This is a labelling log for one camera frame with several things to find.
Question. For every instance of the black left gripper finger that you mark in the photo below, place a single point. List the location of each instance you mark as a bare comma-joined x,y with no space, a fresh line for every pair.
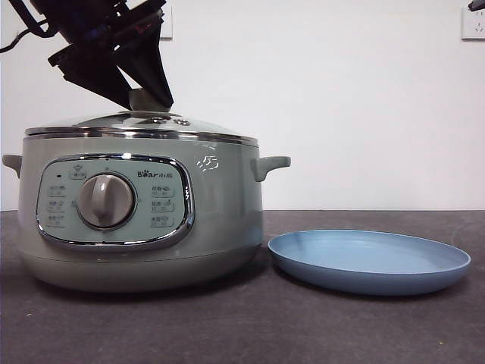
151,68
106,85

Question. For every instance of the glass steamer lid with knob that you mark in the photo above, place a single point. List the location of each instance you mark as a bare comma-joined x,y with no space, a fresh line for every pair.
113,123

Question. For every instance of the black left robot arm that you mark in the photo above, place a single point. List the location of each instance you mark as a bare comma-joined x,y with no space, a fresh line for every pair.
87,19

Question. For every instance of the grey steamer dial knob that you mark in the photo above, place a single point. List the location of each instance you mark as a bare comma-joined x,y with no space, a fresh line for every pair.
106,201

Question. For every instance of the pale green electric steamer pot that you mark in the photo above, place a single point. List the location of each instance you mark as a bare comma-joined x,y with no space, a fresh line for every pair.
227,212

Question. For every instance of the blue round plate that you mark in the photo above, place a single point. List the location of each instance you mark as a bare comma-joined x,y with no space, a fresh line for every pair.
371,261

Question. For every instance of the white wall socket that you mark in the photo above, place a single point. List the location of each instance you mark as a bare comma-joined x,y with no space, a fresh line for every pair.
473,26
167,26

